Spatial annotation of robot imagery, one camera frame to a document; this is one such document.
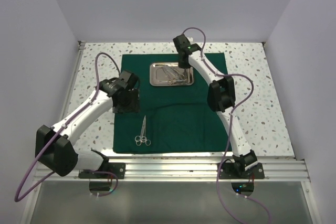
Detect stainless steel instrument tray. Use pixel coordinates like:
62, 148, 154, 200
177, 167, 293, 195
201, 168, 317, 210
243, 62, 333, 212
149, 62, 194, 87

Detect green surgical cloth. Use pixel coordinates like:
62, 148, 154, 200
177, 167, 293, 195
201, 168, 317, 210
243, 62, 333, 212
113, 54, 227, 154

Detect steel forceps with ring handles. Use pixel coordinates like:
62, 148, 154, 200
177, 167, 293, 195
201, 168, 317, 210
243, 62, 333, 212
134, 116, 151, 146

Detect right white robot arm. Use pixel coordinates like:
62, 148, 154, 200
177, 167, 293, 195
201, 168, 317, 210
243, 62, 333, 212
173, 34, 258, 178

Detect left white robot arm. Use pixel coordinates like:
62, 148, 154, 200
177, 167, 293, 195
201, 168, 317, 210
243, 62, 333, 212
35, 70, 140, 178

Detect steel surgical instruments pile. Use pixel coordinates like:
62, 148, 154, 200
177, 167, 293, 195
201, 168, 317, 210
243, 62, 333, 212
162, 66, 189, 85

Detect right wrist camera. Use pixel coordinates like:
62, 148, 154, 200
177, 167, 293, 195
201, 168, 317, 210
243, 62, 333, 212
187, 37, 194, 44

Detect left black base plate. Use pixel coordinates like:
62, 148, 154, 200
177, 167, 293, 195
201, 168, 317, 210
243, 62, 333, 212
78, 163, 126, 179

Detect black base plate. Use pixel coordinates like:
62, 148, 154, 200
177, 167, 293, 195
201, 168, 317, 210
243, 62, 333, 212
78, 163, 126, 179
217, 161, 264, 180

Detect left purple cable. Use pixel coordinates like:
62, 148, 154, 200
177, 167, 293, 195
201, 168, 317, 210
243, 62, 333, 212
14, 52, 123, 202

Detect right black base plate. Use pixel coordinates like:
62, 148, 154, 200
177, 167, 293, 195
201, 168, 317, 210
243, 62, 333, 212
217, 161, 264, 180

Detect aluminium rail frame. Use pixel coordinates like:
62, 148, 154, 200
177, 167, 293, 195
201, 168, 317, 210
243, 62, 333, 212
20, 40, 322, 224

